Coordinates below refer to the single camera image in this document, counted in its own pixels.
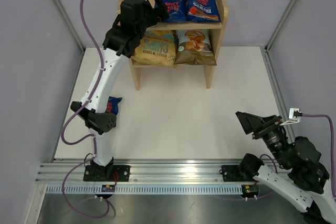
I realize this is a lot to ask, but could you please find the light blue cassava chips bag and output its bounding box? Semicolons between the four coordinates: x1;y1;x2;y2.
175;29;216;66

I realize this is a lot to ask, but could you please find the yellow kettle chips bag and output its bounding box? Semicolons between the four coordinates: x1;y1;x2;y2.
131;30;176;68

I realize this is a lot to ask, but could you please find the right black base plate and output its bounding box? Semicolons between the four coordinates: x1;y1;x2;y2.
219;165;255;182

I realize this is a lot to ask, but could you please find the wooden two-tier shelf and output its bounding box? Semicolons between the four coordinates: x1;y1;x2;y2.
129;0;228;91

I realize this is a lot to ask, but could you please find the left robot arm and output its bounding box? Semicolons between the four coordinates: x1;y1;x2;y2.
70;0;169;182

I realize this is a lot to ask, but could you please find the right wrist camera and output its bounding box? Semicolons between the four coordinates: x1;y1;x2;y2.
280;108;302;126

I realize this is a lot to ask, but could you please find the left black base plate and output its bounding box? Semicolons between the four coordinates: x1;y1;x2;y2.
83;165;130;182

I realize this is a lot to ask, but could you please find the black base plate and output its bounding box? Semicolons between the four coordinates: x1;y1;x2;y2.
219;165;255;182
83;165;130;182

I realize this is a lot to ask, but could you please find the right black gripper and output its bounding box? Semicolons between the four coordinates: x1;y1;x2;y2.
235;111;291;168

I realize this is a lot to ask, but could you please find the blue Burts bag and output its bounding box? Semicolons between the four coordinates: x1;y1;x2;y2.
162;0;188;23
106;97;123;115
186;0;221;23

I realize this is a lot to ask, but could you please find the white slotted cable duct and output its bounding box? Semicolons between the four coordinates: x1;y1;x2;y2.
46;184;243;195

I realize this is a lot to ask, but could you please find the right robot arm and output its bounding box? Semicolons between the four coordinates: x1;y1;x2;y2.
236;111;335;223

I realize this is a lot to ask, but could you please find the aluminium mounting rail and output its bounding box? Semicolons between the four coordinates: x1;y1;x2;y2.
35;158;289;184

